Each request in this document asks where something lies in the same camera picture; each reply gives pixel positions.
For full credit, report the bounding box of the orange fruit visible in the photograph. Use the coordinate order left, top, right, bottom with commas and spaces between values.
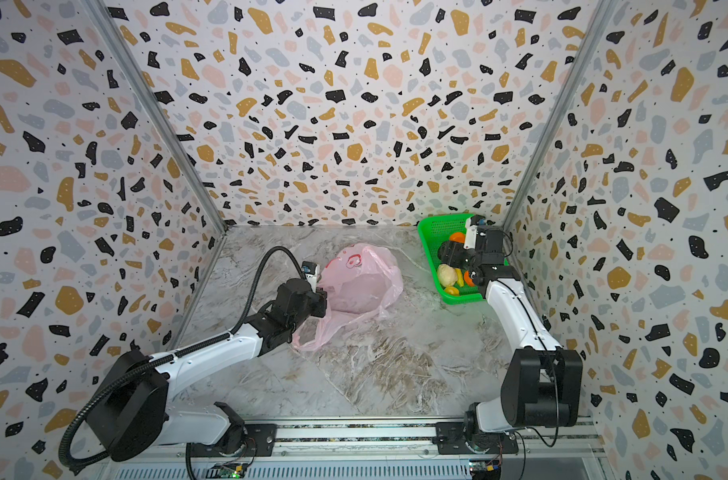
463, 271, 475, 287
449, 232, 466, 244

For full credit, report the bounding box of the peach fruit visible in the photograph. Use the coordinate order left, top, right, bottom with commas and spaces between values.
437, 264, 458, 288

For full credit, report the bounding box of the pink plastic bag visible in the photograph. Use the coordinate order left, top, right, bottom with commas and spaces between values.
292, 243, 404, 352

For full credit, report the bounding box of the yellow banana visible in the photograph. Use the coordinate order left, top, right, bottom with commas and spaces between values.
455, 268, 465, 288

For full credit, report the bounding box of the black avocado fruit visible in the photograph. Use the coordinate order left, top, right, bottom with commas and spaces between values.
438, 240, 456, 264

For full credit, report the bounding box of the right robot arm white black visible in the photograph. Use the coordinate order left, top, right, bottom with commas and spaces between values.
438, 215, 583, 450

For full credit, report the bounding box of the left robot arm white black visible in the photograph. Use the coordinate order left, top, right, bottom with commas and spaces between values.
86, 278, 327, 462

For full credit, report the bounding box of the green plastic basket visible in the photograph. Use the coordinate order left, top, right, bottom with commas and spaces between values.
418, 213, 518, 312

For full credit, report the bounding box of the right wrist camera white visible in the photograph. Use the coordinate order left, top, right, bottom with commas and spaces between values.
464, 215, 487, 250

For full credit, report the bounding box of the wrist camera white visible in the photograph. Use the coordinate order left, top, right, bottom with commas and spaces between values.
464, 215, 487, 250
301, 261, 321, 292

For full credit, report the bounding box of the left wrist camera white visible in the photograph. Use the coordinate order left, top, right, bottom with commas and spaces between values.
301, 261, 321, 292

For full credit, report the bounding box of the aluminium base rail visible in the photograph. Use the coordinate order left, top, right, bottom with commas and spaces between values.
97, 417, 614, 479

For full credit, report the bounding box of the black corrugated cable hose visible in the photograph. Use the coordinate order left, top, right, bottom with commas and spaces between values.
58, 245, 305, 472

